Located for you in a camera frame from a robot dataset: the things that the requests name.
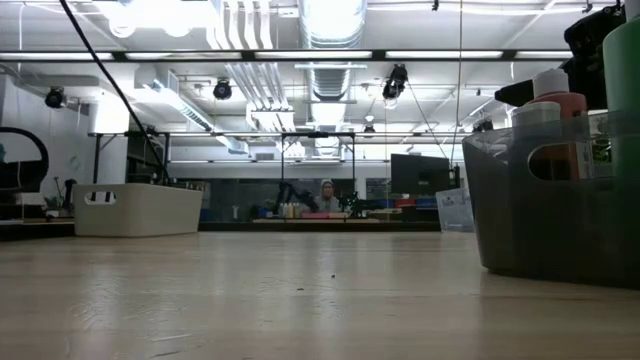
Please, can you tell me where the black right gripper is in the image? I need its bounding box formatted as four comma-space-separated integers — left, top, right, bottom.
494, 4, 627, 111

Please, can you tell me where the small dark paint bottle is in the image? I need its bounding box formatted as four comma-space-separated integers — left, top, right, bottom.
509, 100, 563, 146

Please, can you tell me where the red paint bottle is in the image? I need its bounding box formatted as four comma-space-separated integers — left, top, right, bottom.
528, 67, 590, 181

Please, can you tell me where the green paint bottle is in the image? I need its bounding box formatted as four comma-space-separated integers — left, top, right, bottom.
602, 0, 640, 177

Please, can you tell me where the black background monitor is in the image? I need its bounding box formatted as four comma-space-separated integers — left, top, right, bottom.
390, 152, 461, 197

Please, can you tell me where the clear plastic bin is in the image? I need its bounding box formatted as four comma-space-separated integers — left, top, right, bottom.
435, 187, 476, 234

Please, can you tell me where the dark grey translucent bin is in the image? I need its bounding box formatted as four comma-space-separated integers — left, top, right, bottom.
462, 108, 640, 290

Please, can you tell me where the person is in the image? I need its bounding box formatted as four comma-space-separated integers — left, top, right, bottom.
314, 178, 344, 214

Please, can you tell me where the white plastic bin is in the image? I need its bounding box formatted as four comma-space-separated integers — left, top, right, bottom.
72, 182, 205, 239

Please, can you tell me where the thin hanging cable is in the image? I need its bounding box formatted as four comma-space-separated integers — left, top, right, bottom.
453, 0, 464, 135

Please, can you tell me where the silver ventilation duct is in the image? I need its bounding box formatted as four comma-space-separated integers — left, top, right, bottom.
297, 0, 369, 159

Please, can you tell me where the black background rig frame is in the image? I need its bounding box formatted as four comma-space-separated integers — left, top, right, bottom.
89, 130, 454, 221

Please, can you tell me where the black aluminium table frame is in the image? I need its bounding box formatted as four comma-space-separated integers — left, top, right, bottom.
0, 220, 442, 240

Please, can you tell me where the long black cable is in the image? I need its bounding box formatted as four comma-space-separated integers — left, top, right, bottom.
57, 0, 170, 185

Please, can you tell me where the thick black cable loop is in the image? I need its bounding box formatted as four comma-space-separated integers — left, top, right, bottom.
0, 126, 51, 194

